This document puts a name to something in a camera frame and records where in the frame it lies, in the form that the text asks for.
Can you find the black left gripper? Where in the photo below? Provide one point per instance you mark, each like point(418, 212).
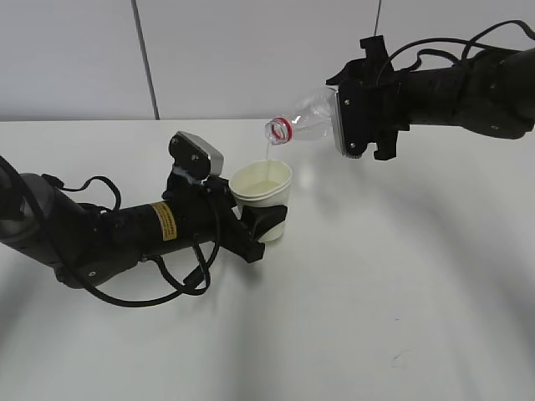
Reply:
point(204, 212)

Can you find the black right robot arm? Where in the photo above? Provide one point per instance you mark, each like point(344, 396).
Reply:
point(490, 94)

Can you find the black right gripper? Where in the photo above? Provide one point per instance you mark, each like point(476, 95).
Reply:
point(375, 71)

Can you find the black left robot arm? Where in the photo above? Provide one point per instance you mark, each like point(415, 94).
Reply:
point(86, 245)

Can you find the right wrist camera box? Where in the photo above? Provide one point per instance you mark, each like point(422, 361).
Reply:
point(359, 109)

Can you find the clear plastic water bottle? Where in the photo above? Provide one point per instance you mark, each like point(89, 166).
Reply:
point(309, 119)

